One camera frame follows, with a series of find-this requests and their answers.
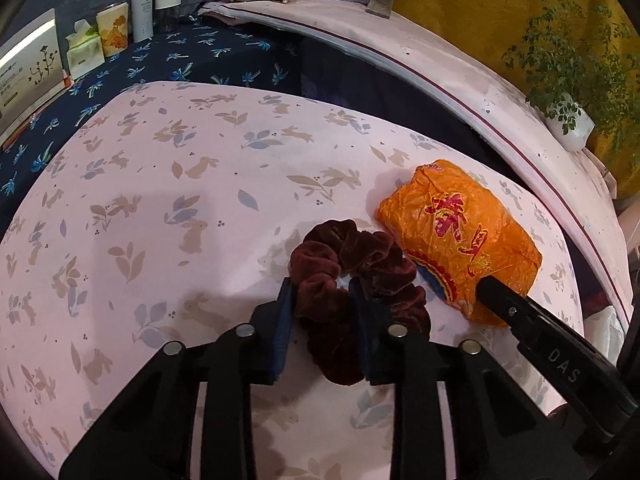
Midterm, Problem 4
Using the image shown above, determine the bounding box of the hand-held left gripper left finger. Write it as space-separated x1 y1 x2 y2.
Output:
59 277 301 480

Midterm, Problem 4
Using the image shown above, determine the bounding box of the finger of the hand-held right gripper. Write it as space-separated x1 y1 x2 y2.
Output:
477 276 633 443

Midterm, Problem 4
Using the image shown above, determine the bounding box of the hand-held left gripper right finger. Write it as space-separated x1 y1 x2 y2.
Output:
347 278 588 480

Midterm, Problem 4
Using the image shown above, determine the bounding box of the white lined waste bin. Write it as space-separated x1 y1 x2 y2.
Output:
585 306 625 361

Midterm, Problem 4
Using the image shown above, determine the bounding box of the dark red velvet scrunchie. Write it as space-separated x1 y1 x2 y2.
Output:
289 219 432 387

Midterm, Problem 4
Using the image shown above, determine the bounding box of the orange printed wrapper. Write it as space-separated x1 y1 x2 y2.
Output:
376 159 543 328

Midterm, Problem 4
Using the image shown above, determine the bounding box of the green plant in white pot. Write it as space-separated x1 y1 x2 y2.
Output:
497 0 636 152

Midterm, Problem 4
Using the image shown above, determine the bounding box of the pink dotted sheet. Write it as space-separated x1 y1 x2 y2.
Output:
200 0 633 326

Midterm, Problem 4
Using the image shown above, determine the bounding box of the navy floral cloth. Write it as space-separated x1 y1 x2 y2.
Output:
0 22 301 241

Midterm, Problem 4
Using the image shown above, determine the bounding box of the green tissue pack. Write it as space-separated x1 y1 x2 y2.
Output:
66 20 106 81

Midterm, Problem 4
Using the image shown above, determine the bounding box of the mustard yellow backdrop cloth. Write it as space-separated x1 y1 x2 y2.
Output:
390 0 640 201

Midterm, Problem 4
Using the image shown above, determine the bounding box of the yellow patterned canister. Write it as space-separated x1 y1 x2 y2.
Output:
96 2 131 57

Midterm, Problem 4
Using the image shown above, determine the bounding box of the white tube bottle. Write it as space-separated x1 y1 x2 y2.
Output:
131 0 155 43

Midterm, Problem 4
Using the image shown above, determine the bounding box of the white printed sign card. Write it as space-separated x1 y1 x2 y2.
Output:
0 8 71 147

